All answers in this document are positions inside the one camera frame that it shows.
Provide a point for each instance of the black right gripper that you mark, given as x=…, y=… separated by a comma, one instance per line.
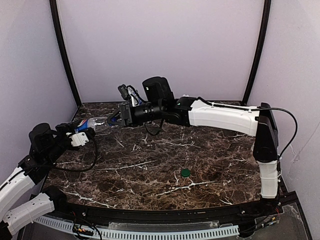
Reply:
x=125, y=114

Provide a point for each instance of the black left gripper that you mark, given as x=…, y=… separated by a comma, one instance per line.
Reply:
x=63, y=128

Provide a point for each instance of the Pocari Sweat clear bottle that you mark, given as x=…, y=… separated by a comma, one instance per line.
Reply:
x=98, y=124

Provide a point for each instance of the green bottle cap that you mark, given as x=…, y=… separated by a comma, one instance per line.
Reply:
x=185, y=173

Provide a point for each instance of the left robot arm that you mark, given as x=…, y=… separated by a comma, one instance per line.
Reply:
x=47, y=146

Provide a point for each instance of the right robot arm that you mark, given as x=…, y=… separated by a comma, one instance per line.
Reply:
x=255, y=121

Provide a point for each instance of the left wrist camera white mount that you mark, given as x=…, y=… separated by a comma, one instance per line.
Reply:
x=77, y=139

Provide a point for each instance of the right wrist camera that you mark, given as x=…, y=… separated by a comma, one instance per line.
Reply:
x=124, y=92

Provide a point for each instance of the white slotted cable duct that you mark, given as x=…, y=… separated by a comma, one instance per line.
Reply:
x=134, y=231

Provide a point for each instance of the black left corner post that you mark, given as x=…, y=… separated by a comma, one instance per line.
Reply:
x=63, y=51

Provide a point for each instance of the black corner post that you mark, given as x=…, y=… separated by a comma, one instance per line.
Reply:
x=63, y=51
x=258, y=51

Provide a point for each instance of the black table front rail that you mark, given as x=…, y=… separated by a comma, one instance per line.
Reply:
x=233, y=214

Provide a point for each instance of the black right corner post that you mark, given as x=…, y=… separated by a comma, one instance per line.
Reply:
x=258, y=51

